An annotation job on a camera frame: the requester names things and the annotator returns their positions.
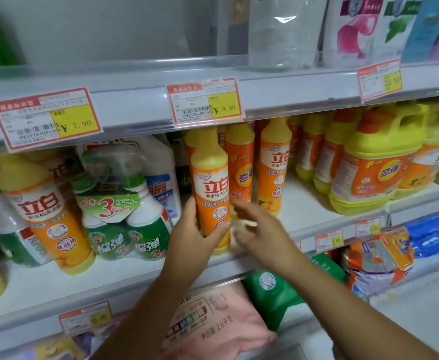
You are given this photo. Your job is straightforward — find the stack of blue packets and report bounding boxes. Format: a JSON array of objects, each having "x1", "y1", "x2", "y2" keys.
[{"x1": 404, "y1": 208, "x2": 439, "y2": 260}]

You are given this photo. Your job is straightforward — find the yellow purple package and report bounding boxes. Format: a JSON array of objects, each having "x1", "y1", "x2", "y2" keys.
[{"x1": 32, "y1": 326, "x2": 109, "y2": 360}]

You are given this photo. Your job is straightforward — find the green white cleaner bottle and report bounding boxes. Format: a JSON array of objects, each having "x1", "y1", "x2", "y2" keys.
[{"x1": 0, "y1": 159, "x2": 53, "y2": 267}]

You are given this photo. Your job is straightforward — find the white pouch with pink print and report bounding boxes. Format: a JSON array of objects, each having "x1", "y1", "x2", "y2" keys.
[{"x1": 322, "y1": 0, "x2": 386, "y2": 70}]

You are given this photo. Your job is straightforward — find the white jug with blue label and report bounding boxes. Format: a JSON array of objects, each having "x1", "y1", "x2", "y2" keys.
[{"x1": 76, "y1": 135, "x2": 183, "y2": 222}]

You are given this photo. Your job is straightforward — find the green white spray bottle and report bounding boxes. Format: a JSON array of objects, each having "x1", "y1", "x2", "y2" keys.
[{"x1": 81, "y1": 145, "x2": 174, "y2": 262}]

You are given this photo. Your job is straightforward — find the small red yellow price tag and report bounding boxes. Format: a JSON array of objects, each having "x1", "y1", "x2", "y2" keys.
[
  {"x1": 314, "y1": 228, "x2": 345, "y2": 254},
  {"x1": 355, "y1": 217, "x2": 384, "y2": 237},
  {"x1": 58, "y1": 301, "x2": 112, "y2": 337}
]

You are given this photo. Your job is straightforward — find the large yellow detergent jug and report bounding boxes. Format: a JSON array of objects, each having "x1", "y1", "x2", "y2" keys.
[
  {"x1": 328, "y1": 102, "x2": 430, "y2": 217},
  {"x1": 391, "y1": 96, "x2": 439, "y2": 201}
]

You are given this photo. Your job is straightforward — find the white pouch with green print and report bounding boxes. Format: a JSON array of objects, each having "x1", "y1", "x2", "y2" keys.
[{"x1": 370, "y1": 0, "x2": 424, "y2": 65}]

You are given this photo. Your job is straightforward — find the large red yellow price tag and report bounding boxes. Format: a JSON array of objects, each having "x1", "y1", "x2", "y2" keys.
[
  {"x1": 357, "y1": 59, "x2": 403, "y2": 104},
  {"x1": 166, "y1": 78, "x2": 245, "y2": 128},
  {"x1": 0, "y1": 87, "x2": 103, "y2": 153}
]

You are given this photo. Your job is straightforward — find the person's left forearm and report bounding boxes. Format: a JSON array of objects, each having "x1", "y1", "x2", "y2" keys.
[{"x1": 91, "y1": 258, "x2": 209, "y2": 360}]

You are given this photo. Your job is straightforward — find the white store shelf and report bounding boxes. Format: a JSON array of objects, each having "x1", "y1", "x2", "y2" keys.
[
  {"x1": 0, "y1": 56, "x2": 439, "y2": 159},
  {"x1": 0, "y1": 172, "x2": 439, "y2": 347}
]

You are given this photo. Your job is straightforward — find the dark bottle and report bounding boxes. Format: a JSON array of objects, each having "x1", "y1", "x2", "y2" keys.
[{"x1": 166, "y1": 132, "x2": 193, "y2": 196}]

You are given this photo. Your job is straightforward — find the green white refill bottle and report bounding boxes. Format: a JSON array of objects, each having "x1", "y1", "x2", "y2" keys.
[{"x1": 72, "y1": 175, "x2": 131, "y2": 260}]

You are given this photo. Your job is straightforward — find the green detergent bag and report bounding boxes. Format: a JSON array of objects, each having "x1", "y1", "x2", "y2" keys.
[{"x1": 241, "y1": 252, "x2": 346, "y2": 333}]

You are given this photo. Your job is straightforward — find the person's right hand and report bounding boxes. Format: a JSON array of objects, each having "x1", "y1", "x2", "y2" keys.
[{"x1": 229, "y1": 200, "x2": 306, "y2": 278}]

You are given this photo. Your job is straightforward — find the orange dish soap bottle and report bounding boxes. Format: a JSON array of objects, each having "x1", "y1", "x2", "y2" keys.
[
  {"x1": 0, "y1": 153, "x2": 96, "y2": 276},
  {"x1": 184, "y1": 129, "x2": 202, "y2": 201},
  {"x1": 257, "y1": 117, "x2": 292, "y2": 218},
  {"x1": 190, "y1": 126, "x2": 232, "y2": 256}
]

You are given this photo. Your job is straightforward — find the person's left hand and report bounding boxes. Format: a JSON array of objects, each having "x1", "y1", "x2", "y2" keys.
[{"x1": 166, "y1": 196, "x2": 232, "y2": 276}]

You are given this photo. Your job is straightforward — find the person's right forearm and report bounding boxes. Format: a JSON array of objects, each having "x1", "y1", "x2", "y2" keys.
[{"x1": 280, "y1": 255, "x2": 439, "y2": 360}]

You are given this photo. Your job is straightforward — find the orange bottle with purple mark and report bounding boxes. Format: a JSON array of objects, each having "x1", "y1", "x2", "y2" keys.
[
  {"x1": 294, "y1": 112, "x2": 327, "y2": 183},
  {"x1": 225, "y1": 123, "x2": 256, "y2": 219},
  {"x1": 313, "y1": 108, "x2": 361, "y2": 196}
]

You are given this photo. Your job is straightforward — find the orange silver wrapped pack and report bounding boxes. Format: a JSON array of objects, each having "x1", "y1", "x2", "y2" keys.
[{"x1": 340, "y1": 226, "x2": 416, "y2": 298}]

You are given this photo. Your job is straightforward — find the blue pouch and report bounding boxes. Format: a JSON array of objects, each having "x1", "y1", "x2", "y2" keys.
[{"x1": 401, "y1": 0, "x2": 439, "y2": 65}]

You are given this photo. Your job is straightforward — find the pink detergent bag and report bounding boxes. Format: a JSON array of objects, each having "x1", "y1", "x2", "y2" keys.
[{"x1": 159, "y1": 282, "x2": 279, "y2": 360}]

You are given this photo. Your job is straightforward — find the clear plastic package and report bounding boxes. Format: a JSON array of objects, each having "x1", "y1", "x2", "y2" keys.
[{"x1": 247, "y1": 0, "x2": 326, "y2": 70}]

